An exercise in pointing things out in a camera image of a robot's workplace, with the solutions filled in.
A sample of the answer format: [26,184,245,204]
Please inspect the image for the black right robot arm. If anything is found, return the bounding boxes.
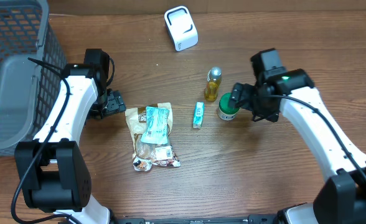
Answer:
[228,49,366,223]

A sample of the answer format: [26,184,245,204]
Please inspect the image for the brown snack packet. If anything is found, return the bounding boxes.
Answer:
[125,103,181,172]

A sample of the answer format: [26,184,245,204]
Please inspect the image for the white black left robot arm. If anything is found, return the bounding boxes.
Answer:
[11,49,126,223]

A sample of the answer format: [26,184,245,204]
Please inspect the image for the green lid white jar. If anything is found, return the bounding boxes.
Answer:
[217,93,239,121]

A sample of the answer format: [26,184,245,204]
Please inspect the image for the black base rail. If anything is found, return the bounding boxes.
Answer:
[111,214,280,224]

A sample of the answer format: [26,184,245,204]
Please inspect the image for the grey plastic mesh basket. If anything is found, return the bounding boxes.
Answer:
[0,0,67,156]

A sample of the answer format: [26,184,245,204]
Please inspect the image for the teal Kleenex tissue pack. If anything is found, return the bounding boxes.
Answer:
[192,102,205,129]

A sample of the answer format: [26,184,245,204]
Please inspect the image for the white barcode scanner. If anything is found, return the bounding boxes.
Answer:
[164,6,199,52]

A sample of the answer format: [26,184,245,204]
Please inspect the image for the clear yellow liquid bottle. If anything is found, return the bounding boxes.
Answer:
[204,67,222,101]

